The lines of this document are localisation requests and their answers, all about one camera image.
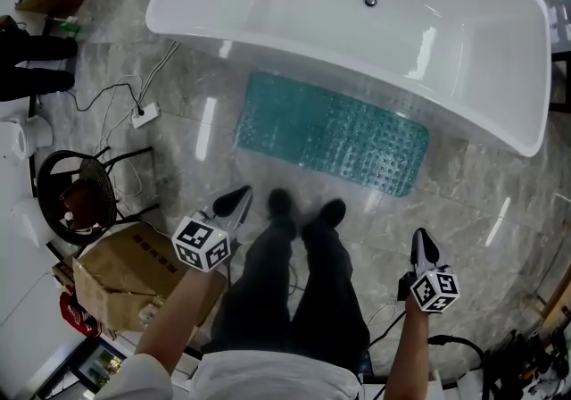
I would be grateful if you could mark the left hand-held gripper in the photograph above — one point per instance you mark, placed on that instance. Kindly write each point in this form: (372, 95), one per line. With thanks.
(201, 242)

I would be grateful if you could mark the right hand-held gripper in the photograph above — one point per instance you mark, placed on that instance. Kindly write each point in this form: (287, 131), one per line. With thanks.
(435, 293)

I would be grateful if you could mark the teal bubble bath mat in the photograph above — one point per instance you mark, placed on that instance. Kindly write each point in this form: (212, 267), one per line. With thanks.
(330, 135)

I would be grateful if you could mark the person's left forearm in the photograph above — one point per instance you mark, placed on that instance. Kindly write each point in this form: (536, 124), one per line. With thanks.
(178, 322)

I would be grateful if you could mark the person's right forearm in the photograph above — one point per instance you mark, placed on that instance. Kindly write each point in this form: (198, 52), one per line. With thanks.
(408, 353)

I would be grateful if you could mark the metal bathtub drain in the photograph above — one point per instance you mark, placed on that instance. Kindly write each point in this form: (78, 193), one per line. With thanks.
(369, 1)

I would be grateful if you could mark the person's left black shoe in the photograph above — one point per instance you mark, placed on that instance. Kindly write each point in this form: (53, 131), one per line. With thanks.
(281, 208)

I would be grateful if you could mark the person's black shoe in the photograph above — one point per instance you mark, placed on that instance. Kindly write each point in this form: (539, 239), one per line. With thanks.
(281, 208)
(328, 215)

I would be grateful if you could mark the person's right black shoe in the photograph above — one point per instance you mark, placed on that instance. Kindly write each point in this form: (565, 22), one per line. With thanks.
(328, 215)

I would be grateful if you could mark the person's dark trousers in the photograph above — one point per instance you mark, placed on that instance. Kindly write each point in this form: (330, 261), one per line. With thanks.
(321, 300)

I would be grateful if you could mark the large crumpled cardboard box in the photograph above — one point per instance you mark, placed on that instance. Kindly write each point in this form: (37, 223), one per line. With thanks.
(125, 273)

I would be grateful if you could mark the white power strip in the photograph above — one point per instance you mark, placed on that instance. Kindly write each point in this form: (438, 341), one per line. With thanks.
(145, 115)

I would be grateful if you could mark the light wooden bench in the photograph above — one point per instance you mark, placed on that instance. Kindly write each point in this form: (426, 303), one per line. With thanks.
(560, 295)

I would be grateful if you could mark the black equipment pile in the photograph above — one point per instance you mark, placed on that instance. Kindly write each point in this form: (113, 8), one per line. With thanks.
(526, 362)

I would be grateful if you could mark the brown bag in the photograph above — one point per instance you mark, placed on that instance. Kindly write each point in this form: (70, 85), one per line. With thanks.
(82, 206)

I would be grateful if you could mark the person's white shirt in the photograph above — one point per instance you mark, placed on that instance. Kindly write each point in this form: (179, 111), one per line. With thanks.
(267, 376)

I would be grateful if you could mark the dark wicker chair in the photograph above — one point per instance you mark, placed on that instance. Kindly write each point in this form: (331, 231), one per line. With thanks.
(49, 193)

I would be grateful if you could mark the red cap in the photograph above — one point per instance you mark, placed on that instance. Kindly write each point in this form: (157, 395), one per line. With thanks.
(78, 315)

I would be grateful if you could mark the white toilet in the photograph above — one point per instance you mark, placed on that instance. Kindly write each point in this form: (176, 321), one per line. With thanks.
(27, 137)
(29, 222)

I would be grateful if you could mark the glass display case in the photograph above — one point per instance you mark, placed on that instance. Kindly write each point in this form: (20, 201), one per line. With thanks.
(96, 364)

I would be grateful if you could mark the black vanity with white basin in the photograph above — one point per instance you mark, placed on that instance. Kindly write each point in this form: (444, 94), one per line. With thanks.
(562, 81)

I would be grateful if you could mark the green bottle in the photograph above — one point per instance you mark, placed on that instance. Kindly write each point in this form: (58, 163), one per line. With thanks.
(70, 26)

